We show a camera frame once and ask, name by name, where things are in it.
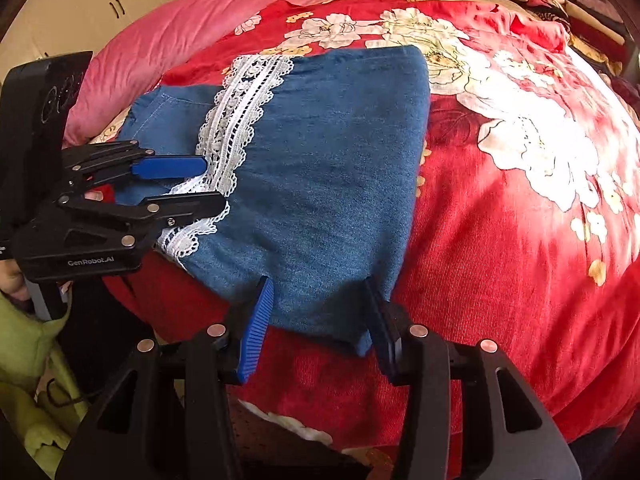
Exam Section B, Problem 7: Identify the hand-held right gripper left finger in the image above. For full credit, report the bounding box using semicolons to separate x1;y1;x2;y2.
55;276;276;480

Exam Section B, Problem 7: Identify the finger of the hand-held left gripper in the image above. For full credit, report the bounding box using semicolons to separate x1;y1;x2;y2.
62;139;209;187
57;191;232;242

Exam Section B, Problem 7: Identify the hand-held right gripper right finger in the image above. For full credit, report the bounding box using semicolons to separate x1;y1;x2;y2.
364;277;583;480

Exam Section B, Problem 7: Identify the blue denim pants lace trim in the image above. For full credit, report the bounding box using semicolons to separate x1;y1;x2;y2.
117;45;432;358

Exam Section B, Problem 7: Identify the person's left hand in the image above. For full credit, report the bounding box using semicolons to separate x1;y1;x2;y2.
0;259;32;305

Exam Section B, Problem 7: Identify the red floral blanket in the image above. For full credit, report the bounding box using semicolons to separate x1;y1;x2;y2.
100;0;640;461

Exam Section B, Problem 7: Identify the pink duvet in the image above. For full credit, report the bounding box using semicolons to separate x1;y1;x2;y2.
65;0;376;148

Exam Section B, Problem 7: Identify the yellow-green cloth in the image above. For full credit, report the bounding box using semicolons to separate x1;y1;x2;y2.
0;290;87;477

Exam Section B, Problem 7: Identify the dark purple garment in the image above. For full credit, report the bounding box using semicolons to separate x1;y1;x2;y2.
607;75;640;123

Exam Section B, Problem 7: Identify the pile of folded clothes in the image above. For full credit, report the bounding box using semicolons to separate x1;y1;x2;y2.
495;0;636;77

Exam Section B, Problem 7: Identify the black cable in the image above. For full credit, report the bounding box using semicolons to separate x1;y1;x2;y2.
37;379;97;409

